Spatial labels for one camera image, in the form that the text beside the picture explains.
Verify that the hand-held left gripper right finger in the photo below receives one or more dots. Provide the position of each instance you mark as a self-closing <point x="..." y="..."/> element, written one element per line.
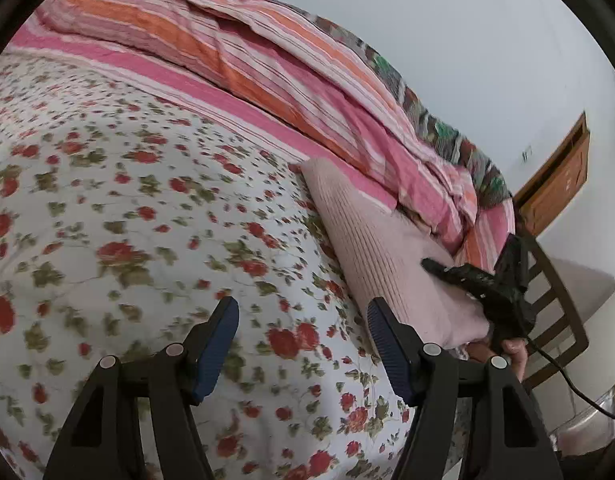
<point x="390" y="350"/>

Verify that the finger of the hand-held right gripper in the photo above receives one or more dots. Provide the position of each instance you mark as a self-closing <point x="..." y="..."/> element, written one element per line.
<point x="457" y="274"/>

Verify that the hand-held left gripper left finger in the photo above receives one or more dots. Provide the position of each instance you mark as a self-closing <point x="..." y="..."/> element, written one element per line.
<point x="215" y="350"/>

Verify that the pink knit sweater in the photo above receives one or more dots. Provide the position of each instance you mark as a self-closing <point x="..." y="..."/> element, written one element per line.
<point x="377" y="240"/>

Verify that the person's right hand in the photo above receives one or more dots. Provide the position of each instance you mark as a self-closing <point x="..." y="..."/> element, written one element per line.
<point x="515" y="355"/>

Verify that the dark wooden chair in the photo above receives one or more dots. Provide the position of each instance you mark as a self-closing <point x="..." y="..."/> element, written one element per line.
<point x="557" y="285"/>

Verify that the brown wooden door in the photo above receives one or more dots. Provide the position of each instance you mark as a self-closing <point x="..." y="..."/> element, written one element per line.
<point x="557" y="185"/>

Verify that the floral bed sheet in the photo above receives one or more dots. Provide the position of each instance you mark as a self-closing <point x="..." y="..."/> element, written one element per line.
<point x="137" y="210"/>

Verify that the clear plastic container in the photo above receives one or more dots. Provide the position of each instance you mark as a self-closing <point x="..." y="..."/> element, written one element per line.
<point x="592" y="420"/>

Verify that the pink orange striped quilt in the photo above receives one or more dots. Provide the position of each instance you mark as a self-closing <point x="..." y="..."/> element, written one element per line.
<point x="287" y="60"/>

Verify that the white wall socket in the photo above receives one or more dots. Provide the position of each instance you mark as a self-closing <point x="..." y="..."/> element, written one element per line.
<point x="527" y="153"/>

